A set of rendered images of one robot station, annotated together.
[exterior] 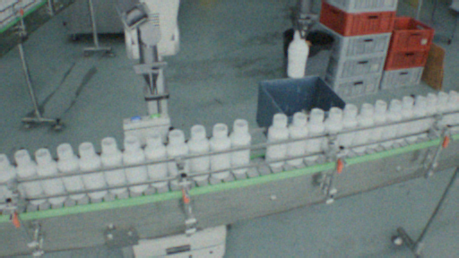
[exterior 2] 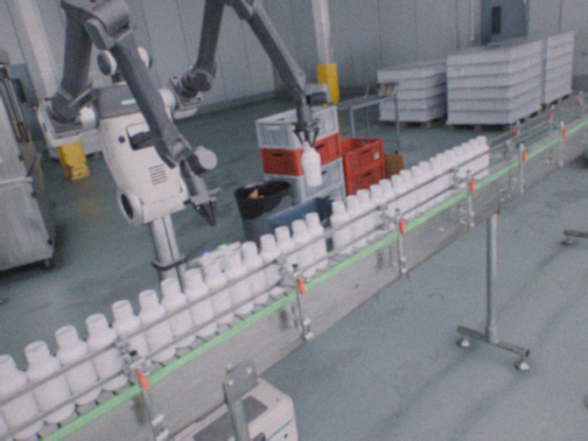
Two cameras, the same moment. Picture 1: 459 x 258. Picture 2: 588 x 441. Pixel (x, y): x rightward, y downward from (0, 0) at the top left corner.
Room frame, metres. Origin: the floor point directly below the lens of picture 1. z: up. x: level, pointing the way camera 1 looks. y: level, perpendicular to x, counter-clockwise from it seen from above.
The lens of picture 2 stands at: (-0.36, 0.53, 1.64)
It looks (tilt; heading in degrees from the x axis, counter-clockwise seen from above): 20 degrees down; 337
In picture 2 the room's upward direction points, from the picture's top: 8 degrees counter-clockwise
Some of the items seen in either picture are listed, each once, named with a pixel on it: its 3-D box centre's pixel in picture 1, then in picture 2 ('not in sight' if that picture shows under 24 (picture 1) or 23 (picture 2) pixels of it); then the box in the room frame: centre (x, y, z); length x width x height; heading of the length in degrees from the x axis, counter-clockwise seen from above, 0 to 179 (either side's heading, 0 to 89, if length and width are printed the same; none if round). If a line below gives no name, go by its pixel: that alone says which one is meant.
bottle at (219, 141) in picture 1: (220, 151); (302, 248); (0.79, 0.02, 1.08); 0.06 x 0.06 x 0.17
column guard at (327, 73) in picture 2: not in sight; (328, 88); (9.68, -5.22, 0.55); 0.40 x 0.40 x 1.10; 17
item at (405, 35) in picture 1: (401, 32); (349, 156); (3.49, -1.81, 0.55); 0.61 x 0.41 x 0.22; 110
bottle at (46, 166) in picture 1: (49, 176); (155, 325); (0.65, 0.48, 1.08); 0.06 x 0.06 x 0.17
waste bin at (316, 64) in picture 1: (304, 69); (269, 227); (2.93, -0.67, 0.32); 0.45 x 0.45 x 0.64
